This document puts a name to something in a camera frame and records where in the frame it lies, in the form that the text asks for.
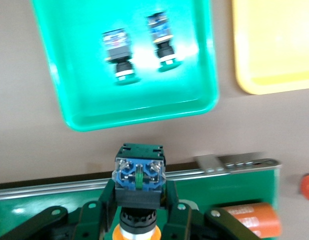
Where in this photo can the green plastic tray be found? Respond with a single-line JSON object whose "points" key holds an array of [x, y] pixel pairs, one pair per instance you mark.
{"points": [[144, 100]]}

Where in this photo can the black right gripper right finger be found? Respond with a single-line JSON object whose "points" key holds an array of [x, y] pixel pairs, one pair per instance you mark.
{"points": [[178, 220]]}

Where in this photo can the yellow push button switch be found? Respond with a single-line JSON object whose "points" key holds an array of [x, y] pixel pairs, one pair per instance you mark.
{"points": [[139, 175]]}

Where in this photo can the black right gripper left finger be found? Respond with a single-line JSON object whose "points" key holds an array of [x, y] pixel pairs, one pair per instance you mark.
{"points": [[99, 217]]}

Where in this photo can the green conveyor belt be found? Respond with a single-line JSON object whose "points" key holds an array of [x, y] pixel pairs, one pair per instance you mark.
{"points": [[207, 190]]}

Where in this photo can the yellow plastic tray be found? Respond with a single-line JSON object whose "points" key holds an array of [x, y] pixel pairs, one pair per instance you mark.
{"points": [[274, 45]]}

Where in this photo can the green push button switch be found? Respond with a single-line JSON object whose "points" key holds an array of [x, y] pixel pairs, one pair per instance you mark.
{"points": [[162, 37], [118, 47]]}

